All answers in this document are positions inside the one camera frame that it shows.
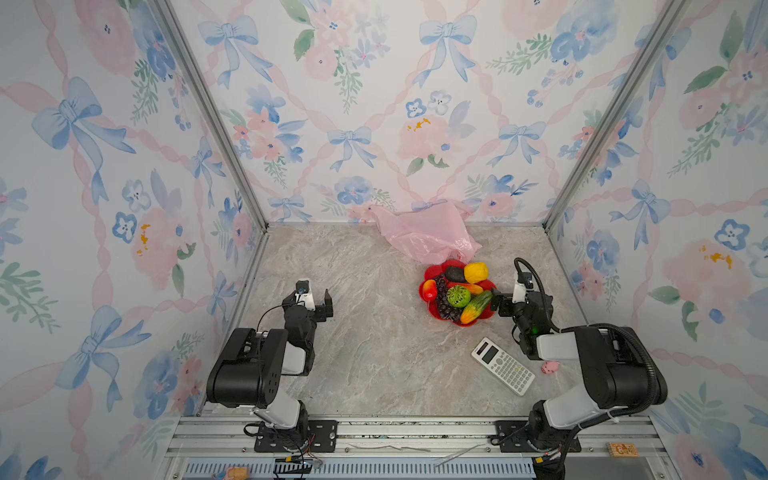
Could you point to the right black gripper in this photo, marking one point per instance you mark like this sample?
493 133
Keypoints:
507 303

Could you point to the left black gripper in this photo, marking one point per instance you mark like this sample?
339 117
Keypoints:
321 308

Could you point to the green kiwi half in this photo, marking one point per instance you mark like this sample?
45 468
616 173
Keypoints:
458 296

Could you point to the pink plastic bag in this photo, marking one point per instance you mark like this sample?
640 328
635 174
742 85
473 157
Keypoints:
431 235

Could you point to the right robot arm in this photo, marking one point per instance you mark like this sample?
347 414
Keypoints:
618 376

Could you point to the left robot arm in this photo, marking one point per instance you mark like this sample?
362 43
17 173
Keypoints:
252 363

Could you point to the orange red chili pepper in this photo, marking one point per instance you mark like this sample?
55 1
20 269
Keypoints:
473 289

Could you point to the green yellow cucumber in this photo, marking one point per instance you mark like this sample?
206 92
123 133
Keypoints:
475 308

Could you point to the dark avocado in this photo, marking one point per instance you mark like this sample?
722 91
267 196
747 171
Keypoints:
454 274

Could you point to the dark purple grape bunch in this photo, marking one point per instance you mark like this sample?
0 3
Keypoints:
446 310

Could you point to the white scientific calculator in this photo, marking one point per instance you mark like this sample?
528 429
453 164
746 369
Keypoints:
503 366

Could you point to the small pink toy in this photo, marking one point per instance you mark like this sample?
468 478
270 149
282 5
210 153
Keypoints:
550 367

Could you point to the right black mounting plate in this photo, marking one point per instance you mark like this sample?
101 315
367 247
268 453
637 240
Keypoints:
510 433

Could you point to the black mounting plate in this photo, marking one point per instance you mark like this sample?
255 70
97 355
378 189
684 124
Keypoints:
315 436
510 433

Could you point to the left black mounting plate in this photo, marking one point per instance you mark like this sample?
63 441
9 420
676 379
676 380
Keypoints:
315 436

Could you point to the small wooden block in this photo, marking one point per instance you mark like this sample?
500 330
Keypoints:
623 450

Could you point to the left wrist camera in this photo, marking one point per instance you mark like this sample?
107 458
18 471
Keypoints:
303 294

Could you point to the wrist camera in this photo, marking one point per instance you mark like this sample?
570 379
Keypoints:
303 294
524 284

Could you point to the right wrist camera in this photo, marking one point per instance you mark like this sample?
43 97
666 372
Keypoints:
524 284

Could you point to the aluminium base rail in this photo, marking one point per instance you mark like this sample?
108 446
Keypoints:
408 447

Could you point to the orange object at rail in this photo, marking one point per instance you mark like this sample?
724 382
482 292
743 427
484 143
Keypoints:
236 473

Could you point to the left corner aluminium post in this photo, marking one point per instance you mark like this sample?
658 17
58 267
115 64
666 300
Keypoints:
179 45

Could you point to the corner aluminium post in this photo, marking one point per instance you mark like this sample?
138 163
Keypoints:
642 64
179 45

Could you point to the right corner aluminium post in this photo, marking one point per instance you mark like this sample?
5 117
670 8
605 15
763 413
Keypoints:
642 64

